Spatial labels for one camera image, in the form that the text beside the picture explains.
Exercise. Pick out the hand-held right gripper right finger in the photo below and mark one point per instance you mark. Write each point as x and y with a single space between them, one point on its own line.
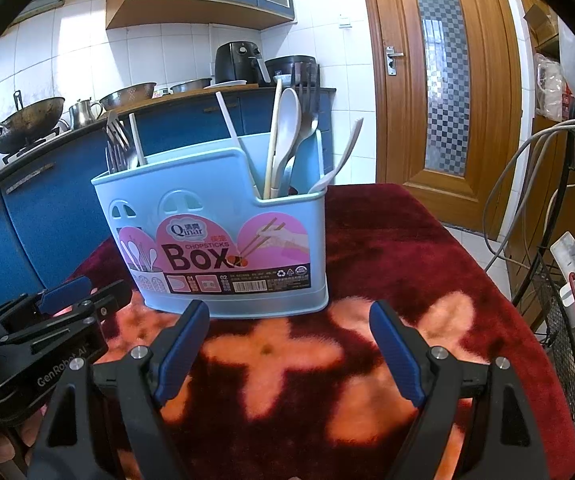
397 352

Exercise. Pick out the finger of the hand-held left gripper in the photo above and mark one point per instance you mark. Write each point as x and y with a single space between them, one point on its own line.
64 292
112 297

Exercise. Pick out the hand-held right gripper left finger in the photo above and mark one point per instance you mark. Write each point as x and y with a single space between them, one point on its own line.
185 350

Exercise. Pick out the light blue utensil holder box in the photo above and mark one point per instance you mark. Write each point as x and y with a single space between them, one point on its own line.
207 240

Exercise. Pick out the steel fork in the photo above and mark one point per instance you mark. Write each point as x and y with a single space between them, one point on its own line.
122 160
305 110
114 127

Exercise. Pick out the white plastic chopstick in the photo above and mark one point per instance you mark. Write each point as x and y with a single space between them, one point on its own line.
235 135
137 140

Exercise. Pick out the white plastic spoon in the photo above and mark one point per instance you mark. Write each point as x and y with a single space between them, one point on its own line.
287 115

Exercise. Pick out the blue base cabinets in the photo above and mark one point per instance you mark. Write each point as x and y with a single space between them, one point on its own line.
47 210

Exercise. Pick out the maroon floral blanket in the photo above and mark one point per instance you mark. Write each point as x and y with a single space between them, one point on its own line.
392 260

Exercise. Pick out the gas stove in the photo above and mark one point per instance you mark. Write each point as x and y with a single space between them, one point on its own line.
32 152

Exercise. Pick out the black wok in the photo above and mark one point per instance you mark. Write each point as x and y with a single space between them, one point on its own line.
27 122

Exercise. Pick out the steel pitcher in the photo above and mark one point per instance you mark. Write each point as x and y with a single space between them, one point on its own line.
83 114

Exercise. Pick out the steel colander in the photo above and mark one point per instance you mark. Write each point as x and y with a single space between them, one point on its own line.
127 95

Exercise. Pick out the wooden door with glass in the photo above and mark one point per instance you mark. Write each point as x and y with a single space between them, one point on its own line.
392 135

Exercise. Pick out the steel mixing bowl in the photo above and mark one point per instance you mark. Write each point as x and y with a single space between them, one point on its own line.
190 86

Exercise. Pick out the wooden shelf unit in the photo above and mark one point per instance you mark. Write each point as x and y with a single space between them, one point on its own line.
527 160

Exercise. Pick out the white plate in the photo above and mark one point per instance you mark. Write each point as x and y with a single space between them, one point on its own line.
231 83

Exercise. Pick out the black air fryer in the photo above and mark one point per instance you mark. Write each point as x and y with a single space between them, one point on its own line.
237 62

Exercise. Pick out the dark rice cooker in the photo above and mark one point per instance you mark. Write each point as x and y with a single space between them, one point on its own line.
287 67

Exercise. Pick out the translucent bag of goods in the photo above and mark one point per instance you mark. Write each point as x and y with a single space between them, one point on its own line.
550 85

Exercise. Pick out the cardboard box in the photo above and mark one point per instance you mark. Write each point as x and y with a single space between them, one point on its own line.
542 22

